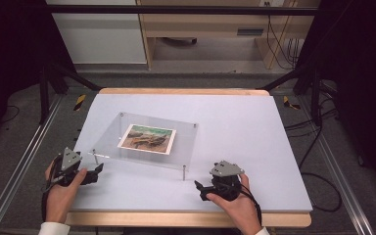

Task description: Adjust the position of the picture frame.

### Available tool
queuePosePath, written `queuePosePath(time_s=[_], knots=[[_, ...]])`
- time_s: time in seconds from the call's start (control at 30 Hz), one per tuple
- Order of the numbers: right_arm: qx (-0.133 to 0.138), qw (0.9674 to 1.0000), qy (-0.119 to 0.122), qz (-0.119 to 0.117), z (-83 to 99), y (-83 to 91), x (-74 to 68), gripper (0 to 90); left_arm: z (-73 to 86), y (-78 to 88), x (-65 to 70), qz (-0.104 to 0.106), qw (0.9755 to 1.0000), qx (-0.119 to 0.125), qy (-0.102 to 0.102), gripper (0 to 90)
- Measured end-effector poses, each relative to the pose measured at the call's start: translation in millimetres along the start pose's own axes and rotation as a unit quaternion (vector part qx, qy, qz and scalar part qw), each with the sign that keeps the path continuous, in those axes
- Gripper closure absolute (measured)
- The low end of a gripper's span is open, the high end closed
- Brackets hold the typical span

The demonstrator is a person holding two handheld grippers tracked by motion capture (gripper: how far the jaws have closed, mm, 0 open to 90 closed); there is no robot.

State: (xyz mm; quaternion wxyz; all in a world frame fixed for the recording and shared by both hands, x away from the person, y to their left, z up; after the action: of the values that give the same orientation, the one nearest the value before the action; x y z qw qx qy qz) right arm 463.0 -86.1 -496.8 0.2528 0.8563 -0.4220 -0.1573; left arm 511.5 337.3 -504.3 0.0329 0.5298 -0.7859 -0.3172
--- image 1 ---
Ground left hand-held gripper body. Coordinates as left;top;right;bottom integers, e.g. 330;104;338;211
49;147;92;188

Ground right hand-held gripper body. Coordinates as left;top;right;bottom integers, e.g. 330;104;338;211
208;160;246;202

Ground clear acrylic photo frame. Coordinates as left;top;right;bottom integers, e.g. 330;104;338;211
88;112;200;182

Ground person's right hand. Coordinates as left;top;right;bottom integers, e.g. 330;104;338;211
207;172;262;235

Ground person's left hand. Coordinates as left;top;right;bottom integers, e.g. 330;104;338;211
44;159;89;225

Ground wooden table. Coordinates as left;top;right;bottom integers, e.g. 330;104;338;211
66;87;312;229

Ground yellow black tape marker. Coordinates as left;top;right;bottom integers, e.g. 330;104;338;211
72;93;88;113

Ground painting print with white border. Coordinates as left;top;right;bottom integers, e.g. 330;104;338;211
117;123;177;156

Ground black metal stand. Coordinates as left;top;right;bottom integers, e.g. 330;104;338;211
38;61;103;125
257;63;325;127

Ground black curtain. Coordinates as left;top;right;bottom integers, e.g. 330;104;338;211
296;0;376;201
0;0;76;155

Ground white cabinet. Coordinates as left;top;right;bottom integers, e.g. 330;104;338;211
44;0;148;66

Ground wooden desk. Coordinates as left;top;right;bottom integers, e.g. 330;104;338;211
135;0;321;71

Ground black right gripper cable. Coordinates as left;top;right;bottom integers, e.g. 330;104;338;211
239;183;263;227

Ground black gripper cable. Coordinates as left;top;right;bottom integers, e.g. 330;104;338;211
40;156;64;223
239;183;263;227

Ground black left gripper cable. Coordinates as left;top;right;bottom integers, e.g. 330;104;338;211
40;156;64;223

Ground aluminium floor rail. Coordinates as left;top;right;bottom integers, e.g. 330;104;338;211
297;93;376;235
0;93;64;235

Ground thin black floor cable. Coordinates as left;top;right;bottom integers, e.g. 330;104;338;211
0;104;22;125

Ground yellow-handled tool right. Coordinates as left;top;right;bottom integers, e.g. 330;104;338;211
281;95;302;112

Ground hanging black cables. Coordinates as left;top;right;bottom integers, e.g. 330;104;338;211
264;1;301;71

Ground black horizontal frame bar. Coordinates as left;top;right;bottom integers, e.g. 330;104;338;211
44;4;319;17

